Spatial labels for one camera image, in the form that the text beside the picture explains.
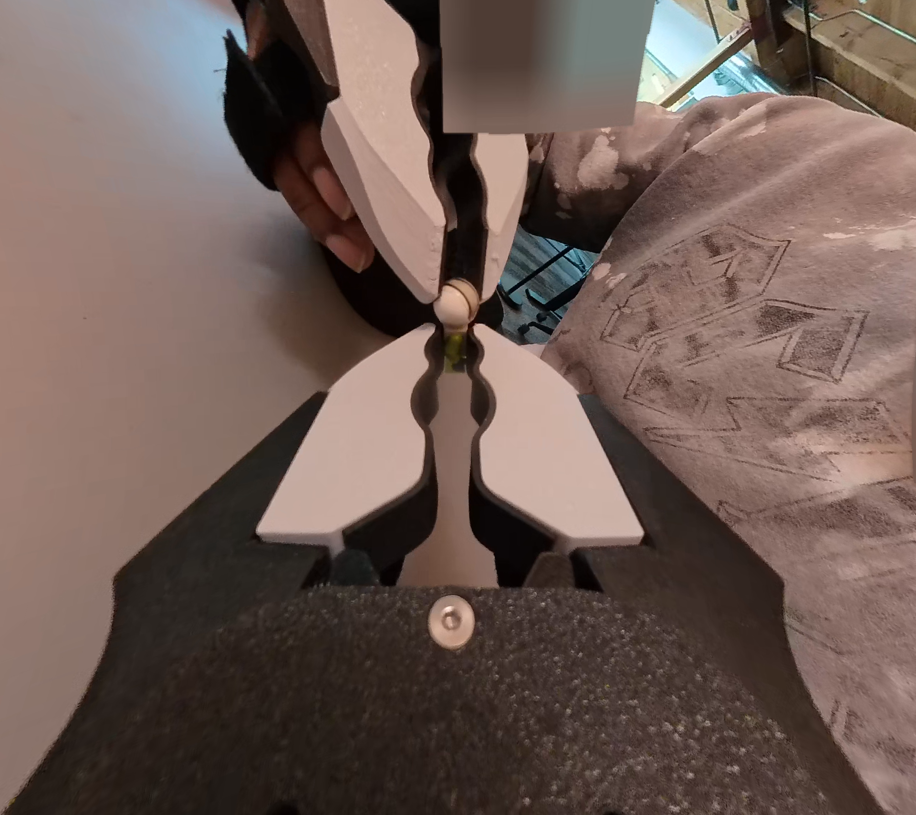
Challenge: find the person's right hand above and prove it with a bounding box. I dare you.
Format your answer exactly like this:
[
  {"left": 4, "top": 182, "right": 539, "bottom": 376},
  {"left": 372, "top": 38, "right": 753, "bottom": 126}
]
[{"left": 219, "top": 31, "right": 380, "bottom": 276}]

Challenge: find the lime green lego minifigure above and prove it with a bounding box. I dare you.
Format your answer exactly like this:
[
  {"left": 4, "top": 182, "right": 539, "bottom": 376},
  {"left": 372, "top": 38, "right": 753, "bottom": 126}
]
[{"left": 434, "top": 277, "right": 482, "bottom": 375}]

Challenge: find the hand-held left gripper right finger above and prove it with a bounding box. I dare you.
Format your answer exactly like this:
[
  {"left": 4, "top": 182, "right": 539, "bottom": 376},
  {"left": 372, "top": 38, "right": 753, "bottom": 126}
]
[{"left": 470, "top": 323, "right": 648, "bottom": 554}]

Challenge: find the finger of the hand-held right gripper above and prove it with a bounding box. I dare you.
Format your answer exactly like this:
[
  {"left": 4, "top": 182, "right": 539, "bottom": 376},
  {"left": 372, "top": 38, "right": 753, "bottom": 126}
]
[
  {"left": 318, "top": 0, "right": 456, "bottom": 306},
  {"left": 458, "top": 131, "right": 531, "bottom": 298}
]

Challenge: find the person's grey sweatshirt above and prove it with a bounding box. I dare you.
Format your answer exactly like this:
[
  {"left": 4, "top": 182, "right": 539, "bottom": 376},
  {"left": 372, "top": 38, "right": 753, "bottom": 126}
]
[{"left": 544, "top": 93, "right": 916, "bottom": 815}]

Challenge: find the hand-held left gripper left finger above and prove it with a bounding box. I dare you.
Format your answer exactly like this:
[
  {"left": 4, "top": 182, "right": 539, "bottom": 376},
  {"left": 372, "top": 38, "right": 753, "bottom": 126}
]
[{"left": 255, "top": 324, "right": 437, "bottom": 554}]

